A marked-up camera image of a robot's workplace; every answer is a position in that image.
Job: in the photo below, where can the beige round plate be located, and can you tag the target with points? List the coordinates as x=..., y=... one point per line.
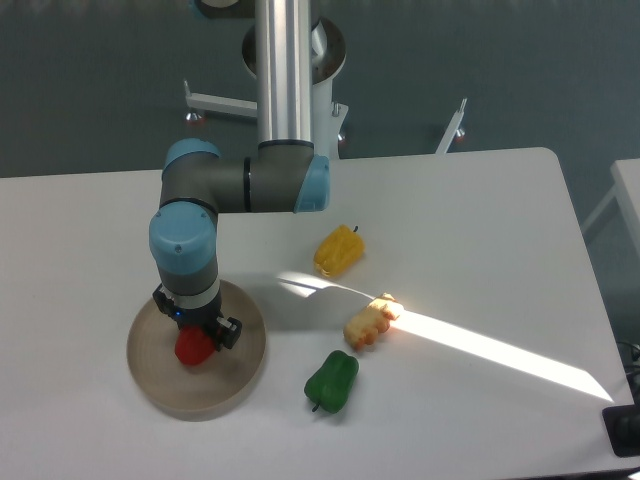
x=209, y=389

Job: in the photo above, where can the yellow toy bell pepper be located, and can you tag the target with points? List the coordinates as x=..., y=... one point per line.
x=339, y=251

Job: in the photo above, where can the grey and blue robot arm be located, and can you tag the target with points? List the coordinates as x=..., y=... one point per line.
x=198, y=185

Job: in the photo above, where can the orange toy bell pepper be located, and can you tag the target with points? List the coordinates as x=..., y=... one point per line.
x=364, y=328

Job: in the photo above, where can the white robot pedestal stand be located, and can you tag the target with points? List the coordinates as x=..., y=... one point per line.
x=328, y=58

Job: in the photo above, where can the red toy bell pepper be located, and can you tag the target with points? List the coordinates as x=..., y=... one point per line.
x=193, y=346

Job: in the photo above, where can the green toy bell pepper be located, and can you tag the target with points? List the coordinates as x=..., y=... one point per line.
x=330, y=386

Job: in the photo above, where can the black device at edge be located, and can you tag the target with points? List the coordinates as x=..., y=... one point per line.
x=622, y=426

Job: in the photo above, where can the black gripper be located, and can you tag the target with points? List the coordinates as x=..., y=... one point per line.
x=202, y=309

